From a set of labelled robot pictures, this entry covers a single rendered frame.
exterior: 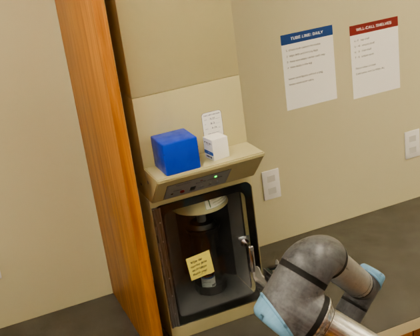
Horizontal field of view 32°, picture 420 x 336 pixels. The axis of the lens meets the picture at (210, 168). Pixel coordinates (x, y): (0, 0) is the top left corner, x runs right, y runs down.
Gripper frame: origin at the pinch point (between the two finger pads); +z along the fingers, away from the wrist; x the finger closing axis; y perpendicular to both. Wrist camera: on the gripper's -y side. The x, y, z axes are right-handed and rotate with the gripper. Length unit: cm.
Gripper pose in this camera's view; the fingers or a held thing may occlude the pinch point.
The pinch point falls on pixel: (263, 274)
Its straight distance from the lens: 219.2
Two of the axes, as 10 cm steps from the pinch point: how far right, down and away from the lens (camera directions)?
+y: -1.3, -9.3, -3.5
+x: -9.2, 2.5, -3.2
